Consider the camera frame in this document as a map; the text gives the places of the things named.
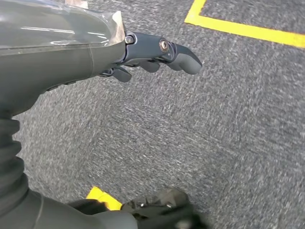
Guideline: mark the black robot foot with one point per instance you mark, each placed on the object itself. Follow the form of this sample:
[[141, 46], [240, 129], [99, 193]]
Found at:
[[162, 205]]

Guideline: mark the yellow floor tape square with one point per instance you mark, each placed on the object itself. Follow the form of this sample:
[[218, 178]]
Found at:
[[102, 197], [238, 30]]

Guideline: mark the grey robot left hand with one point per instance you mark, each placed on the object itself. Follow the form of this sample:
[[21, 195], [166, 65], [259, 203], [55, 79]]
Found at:
[[47, 47]]

